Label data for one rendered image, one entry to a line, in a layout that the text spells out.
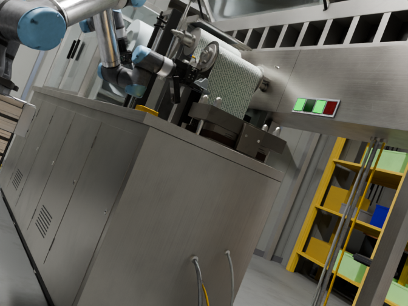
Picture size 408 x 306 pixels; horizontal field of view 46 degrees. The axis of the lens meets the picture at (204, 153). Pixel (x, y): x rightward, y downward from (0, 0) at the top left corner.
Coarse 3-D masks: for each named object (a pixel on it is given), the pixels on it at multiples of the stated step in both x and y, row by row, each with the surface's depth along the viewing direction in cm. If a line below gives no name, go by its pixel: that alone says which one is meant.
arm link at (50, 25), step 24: (48, 0) 133; (72, 0) 140; (96, 0) 146; (120, 0) 156; (144, 0) 163; (0, 24) 130; (24, 24) 126; (48, 24) 129; (72, 24) 142; (48, 48) 132
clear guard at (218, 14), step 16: (208, 0) 296; (224, 0) 281; (240, 0) 267; (256, 0) 255; (272, 0) 244; (288, 0) 234; (304, 0) 224; (320, 0) 216; (224, 16) 290; (240, 16) 275
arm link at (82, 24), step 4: (84, 20) 208; (88, 20) 207; (80, 24) 211; (84, 24) 208; (88, 24) 208; (84, 28) 209; (88, 28) 209; (92, 28) 207; (84, 32) 211; (88, 32) 212
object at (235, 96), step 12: (216, 72) 205; (216, 84) 206; (228, 84) 209; (240, 84) 211; (216, 96) 207; (228, 96) 210; (240, 96) 212; (252, 96) 215; (228, 108) 210; (240, 108) 213
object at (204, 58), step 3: (207, 48) 207; (210, 48) 206; (210, 51) 205; (201, 54) 210; (204, 54) 208; (207, 54) 205; (210, 54) 205; (201, 57) 209; (204, 57) 207; (207, 57) 205; (210, 57) 205; (201, 60) 208; (204, 60) 206; (207, 60) 206; (204, 63) 208
